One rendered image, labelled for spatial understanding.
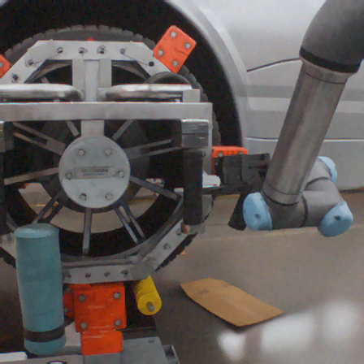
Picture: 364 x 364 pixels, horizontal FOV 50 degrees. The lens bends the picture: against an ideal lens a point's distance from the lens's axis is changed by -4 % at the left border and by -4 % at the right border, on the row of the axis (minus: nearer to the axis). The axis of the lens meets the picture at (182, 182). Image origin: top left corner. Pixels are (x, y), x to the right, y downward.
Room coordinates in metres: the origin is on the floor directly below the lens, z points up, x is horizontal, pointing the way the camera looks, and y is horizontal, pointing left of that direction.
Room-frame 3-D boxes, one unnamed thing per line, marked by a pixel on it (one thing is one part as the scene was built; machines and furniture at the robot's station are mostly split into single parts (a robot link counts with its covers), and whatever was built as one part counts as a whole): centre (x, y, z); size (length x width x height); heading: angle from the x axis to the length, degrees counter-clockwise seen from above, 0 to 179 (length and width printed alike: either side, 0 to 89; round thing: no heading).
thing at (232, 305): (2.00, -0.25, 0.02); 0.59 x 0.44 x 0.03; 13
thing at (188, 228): (0.71, -0.02, 0.83); 0.04 x 0.04 x 0.16
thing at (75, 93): (0.76, 0.27, 1.03); 0.19 x 0.18 x 0.11; 13
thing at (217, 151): (0.98, -0.10, 0.85); 0.09 x 0.08 x 0.07; 103
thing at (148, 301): (1.03, 0.11, 0.51); 0.29 x 0.06 x 0.06; 13
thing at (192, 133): (0.74, -0.01, 0.93); 0.09 x 0.05 x 0.05; 13
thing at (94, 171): (0.83, 0.18, 0.85); 0.21 x 0.14 x 0.14; 13
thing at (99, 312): (0.94, 0.21, 0.48); 0.16 x 0.12 x 0.17; 13
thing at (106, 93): (0.81, 0.08, 1.03); 0.19 x 0.18 x 0.11; 13
